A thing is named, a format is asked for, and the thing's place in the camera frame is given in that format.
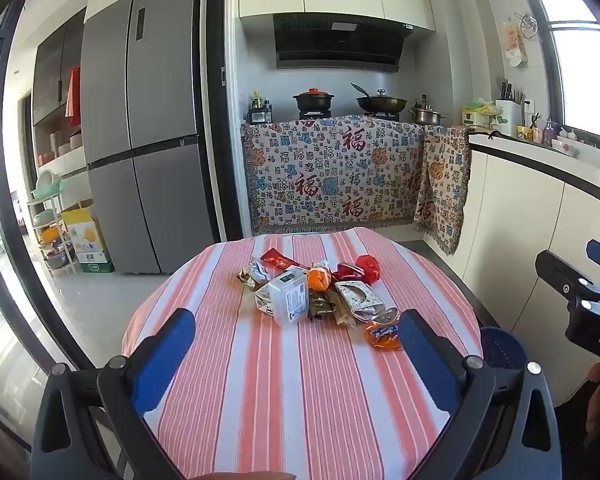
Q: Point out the red hanging cloth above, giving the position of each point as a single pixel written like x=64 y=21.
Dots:
x=73 y=95

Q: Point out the clear plastic box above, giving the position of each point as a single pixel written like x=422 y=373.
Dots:
x=290 y=297

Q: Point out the silver foil wrapper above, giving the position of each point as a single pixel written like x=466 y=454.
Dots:
x=380 y=315

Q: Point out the red cellophane wrapper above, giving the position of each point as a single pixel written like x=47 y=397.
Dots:
x=367 y=266

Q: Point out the green white wrapper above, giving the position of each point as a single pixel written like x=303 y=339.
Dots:
x=254 y=274

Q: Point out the purple bottle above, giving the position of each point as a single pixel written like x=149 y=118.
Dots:
x=550 y=134

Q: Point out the grey refrigerator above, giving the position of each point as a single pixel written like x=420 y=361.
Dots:
x=145 y=110

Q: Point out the printed blanket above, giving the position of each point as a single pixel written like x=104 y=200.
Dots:
x=330 y=185

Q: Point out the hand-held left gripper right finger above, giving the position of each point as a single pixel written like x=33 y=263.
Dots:
x=427 y=360

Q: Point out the dark gold foil wrapper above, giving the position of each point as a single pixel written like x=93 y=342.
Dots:
x=325 y=305

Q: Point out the white counter cabinet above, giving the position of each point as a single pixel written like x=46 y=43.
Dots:
x=520 y=220

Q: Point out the black range hood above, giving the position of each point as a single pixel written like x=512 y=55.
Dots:
x=340 y=45

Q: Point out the red white striped tablecloth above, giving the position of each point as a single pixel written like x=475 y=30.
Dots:
x=280 y=385

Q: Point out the blue perforated waste basket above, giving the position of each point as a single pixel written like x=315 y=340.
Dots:
x=500 y=350

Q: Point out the window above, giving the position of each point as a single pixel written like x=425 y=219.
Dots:
x=590 y=85

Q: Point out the hanging wall bag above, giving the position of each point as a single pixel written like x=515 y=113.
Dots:
x=514 y=42

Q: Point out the yellow green plastic bags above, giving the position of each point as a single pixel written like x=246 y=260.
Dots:
x=480 y=107

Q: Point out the small orange snack packet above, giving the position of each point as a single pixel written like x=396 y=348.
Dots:
x=380 y=336

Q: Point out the white silver snack wrapper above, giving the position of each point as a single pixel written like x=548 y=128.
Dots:
x=360 y=296

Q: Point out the black wok with lid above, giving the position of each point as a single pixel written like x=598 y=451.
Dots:
x=382 y=104

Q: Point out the small white carton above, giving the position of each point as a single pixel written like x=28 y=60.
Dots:
x=262 y=302

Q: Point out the white utensil holder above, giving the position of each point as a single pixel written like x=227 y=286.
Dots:
x=507 y=115

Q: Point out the yellow cardboard box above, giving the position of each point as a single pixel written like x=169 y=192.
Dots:
x=87 y=240

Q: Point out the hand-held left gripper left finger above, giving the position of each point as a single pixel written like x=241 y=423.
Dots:
x=162 y=355

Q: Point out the steel pot with lid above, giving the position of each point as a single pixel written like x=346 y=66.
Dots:
x=425 y=115

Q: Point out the white rack with basins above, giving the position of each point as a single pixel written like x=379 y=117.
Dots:
x=47 y=220

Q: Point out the orange white snack wrapper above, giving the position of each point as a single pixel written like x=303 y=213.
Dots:
x=319 y=277

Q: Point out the seasoning bottle rack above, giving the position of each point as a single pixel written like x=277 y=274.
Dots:
x=259 y=110

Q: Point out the long red snack packet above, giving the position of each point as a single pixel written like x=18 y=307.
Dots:
x=277 y=261

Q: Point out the black gas stove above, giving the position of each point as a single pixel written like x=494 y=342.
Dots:
x=315 y=114

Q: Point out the black clay pot red lid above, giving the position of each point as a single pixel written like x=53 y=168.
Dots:
x=313 y=100

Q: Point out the dark wall shelf cabinet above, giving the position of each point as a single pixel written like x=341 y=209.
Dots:
x=50 y=70

